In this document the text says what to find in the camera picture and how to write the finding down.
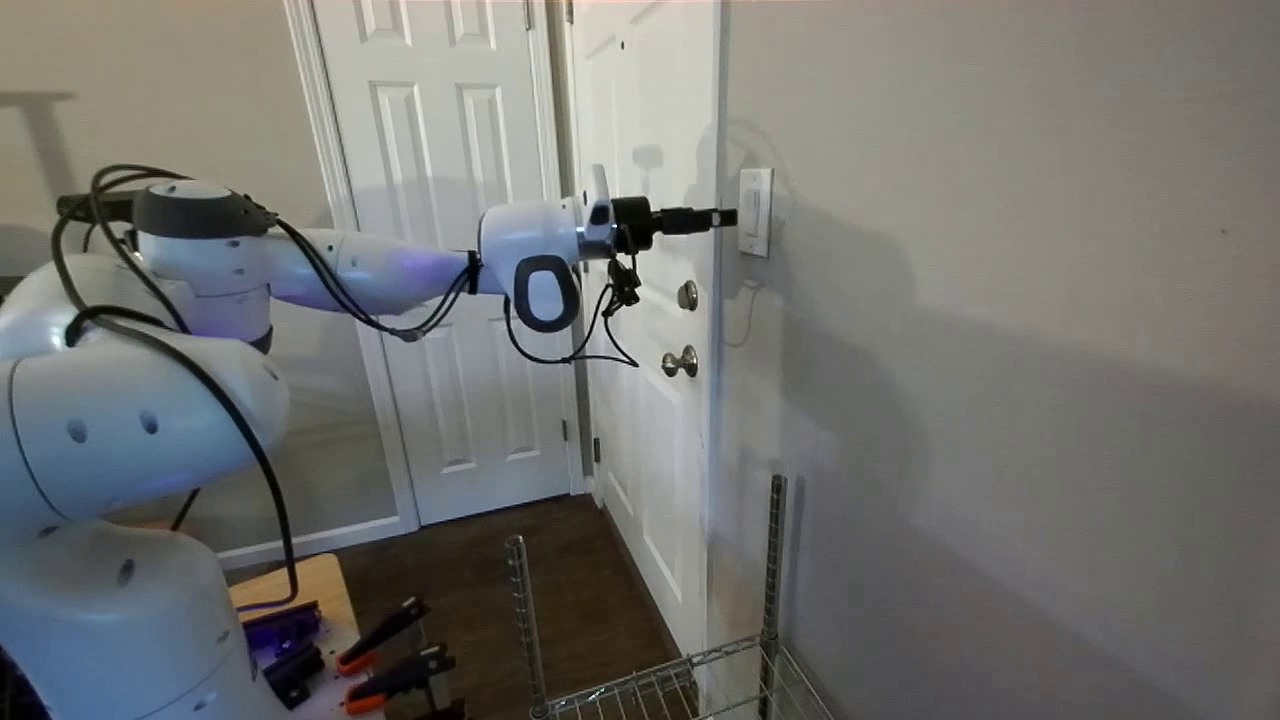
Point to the orange black clamp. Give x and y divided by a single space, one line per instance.
400 672
386 631

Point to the white wall light switch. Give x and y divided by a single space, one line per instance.
757 214

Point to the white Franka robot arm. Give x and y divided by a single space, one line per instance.
123 425

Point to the light wooden board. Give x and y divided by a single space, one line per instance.
315 587

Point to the white panel door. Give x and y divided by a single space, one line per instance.
452 132

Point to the small metal door hinge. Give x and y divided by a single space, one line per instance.
567 430
596 448

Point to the silver door knob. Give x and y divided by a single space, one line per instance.
683 361

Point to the silver deadbolt lock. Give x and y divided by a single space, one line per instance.
687 293

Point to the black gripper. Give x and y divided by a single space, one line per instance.
634 222

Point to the black camera on stand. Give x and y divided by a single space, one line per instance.
91 211

